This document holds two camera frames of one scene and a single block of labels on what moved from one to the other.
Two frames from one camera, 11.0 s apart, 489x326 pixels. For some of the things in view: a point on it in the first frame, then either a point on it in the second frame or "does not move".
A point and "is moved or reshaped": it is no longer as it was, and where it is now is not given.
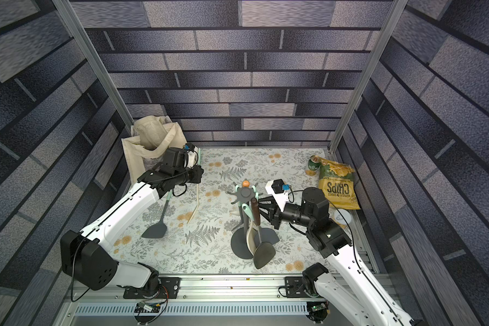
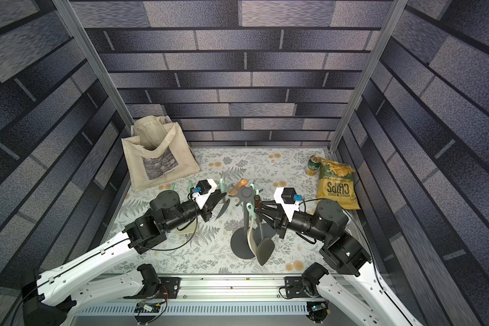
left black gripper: [198, 174] to [208, 208]
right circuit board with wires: [317, 311] does not move
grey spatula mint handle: [159, 230] is moved or reshaped
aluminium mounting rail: [204, 289] does not move
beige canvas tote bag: [150, 135] does not move
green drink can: [314, 162] does not move
